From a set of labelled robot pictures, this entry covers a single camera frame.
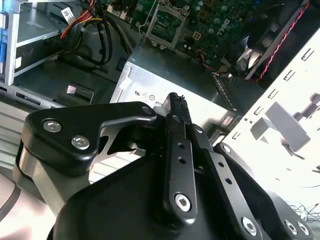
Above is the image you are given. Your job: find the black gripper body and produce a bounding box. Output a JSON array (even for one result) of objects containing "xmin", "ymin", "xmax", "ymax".
[{"xmin": 48, "ymin": 156, "xmax": 288, "ymax": 240}]

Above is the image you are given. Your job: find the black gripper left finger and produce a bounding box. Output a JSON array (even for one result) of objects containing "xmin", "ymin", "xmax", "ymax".
[{"xmin": 14, "ymin": 91, "xmax": 199, "ymax": 227}]

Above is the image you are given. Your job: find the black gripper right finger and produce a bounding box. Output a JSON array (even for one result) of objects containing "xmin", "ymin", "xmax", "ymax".
[{"xmin": 180, "ymin": 95, "xmax": 315, "ymax": 240}]

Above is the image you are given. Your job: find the thin metal locking lever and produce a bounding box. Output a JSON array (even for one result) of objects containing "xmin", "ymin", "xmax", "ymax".
[{"xmin": 135, "ymin": 7, "xmax": 155, "ymax": 29}]

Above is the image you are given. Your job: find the metal socket cover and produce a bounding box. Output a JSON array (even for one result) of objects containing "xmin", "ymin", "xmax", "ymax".
[{"xmin": 144, "ymin": 2, "xmax": 192, "ymax": 51}]

